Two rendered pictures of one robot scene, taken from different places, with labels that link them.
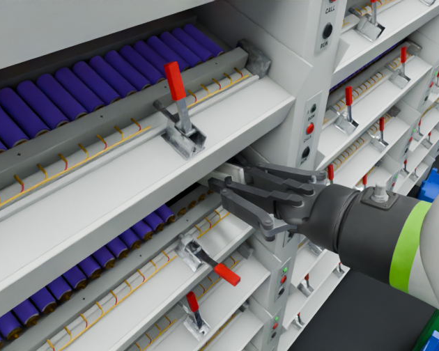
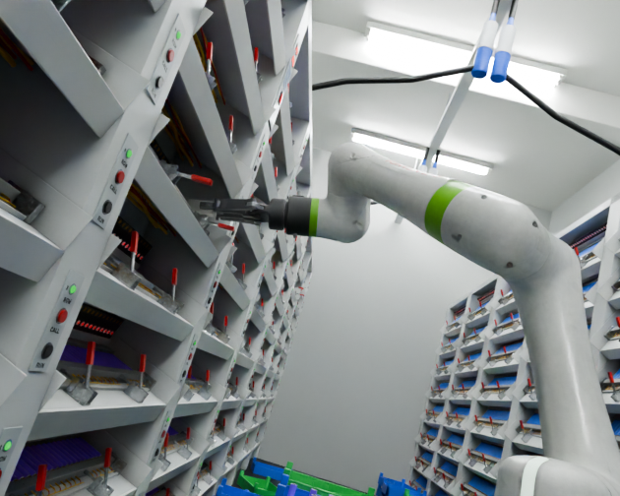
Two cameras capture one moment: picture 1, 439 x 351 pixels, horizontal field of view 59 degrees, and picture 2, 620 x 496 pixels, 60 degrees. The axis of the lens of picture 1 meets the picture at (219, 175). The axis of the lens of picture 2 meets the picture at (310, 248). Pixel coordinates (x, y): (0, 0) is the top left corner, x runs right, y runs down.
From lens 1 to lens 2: 1.13 m
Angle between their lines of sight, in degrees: 64
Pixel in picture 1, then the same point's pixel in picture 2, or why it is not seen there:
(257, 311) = (162, 389)
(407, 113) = (233, 339)
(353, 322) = not seen: outside the picture
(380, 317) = not seen: outside the picture
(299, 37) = (249, 158)
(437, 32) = (253, 279)
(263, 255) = (190, 310)
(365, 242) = (299, 202)
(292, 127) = not seen: hidden behind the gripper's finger
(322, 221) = (278, 202)
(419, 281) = (322, 210)
